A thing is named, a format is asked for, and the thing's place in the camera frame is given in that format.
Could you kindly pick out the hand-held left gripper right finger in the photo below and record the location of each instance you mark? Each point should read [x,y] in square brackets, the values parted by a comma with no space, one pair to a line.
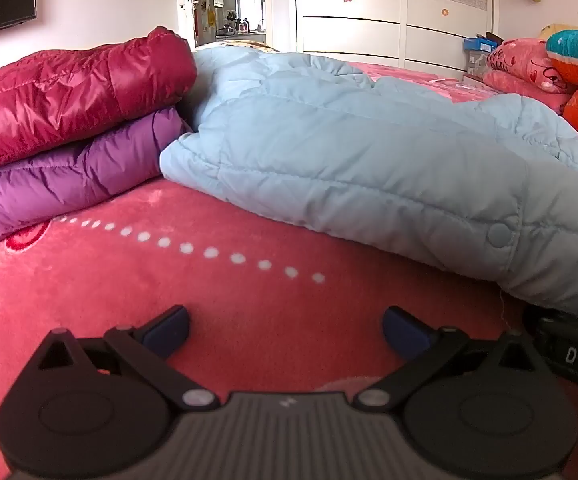
[403,331]

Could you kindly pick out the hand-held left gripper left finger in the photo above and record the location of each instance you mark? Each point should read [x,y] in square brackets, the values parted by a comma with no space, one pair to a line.
[170,329]

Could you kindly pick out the light blue down jacket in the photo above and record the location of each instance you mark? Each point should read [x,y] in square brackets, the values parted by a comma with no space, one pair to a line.
[349,160]

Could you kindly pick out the pink printed bed blanket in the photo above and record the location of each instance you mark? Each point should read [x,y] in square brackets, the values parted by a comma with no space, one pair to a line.
[219,300]

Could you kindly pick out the purple down jacket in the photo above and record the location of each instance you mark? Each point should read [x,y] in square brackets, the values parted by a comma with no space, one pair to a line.
[69,180]

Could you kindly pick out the red down jacket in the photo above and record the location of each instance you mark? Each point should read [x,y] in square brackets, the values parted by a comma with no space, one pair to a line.
[59,100]

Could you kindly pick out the pink printed pillow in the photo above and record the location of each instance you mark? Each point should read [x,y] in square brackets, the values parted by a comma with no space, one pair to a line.
[524,62]
[519,89]

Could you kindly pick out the blue cardboard box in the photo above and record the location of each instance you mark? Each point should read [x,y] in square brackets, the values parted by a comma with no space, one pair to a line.
[479,55]

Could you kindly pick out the white wardrobe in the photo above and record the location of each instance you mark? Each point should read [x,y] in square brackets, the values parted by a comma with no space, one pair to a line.
[369,10]

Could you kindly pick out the white door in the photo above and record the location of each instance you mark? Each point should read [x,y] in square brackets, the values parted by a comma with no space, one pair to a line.
[186,5]

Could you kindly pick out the yellow plush toy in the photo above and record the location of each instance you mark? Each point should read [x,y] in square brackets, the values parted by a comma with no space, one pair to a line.
[561,30]

